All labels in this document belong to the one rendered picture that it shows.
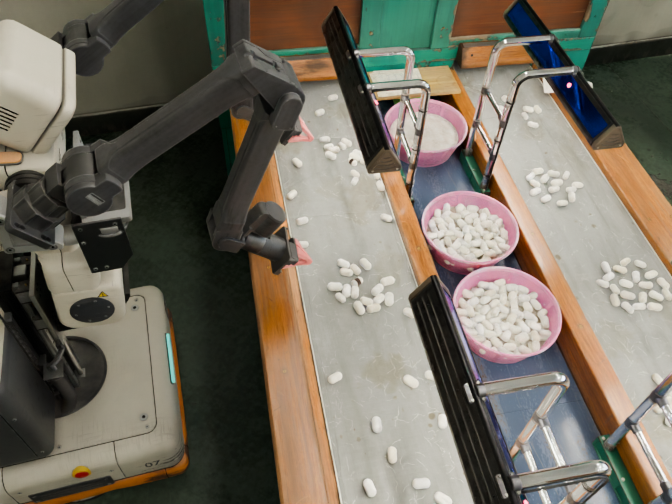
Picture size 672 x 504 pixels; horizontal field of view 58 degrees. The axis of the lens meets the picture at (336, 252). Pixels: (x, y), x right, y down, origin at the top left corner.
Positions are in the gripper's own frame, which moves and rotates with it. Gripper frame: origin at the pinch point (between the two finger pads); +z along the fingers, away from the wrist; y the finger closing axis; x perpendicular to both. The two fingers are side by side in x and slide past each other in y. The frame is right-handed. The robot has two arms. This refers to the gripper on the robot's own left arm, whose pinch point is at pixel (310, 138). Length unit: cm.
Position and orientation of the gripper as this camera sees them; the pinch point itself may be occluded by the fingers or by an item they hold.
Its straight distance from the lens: 178.4
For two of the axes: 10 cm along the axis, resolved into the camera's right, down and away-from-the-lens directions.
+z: 7.4, 3.0, 6.1
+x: -6.4, 5.7, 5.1
